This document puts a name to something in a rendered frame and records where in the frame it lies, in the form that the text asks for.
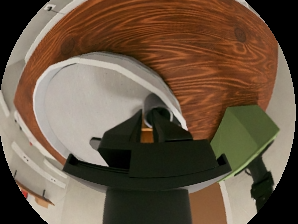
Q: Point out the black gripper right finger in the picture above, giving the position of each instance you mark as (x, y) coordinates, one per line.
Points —
(165, 130)

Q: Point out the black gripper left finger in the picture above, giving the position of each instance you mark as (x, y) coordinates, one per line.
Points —
(126, 130)

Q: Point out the orange cylinder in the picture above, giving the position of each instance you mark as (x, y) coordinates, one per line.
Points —
(147, 136)

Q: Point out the grey short cylinder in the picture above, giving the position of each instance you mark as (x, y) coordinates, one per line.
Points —
(176, 120)
(154, 101)

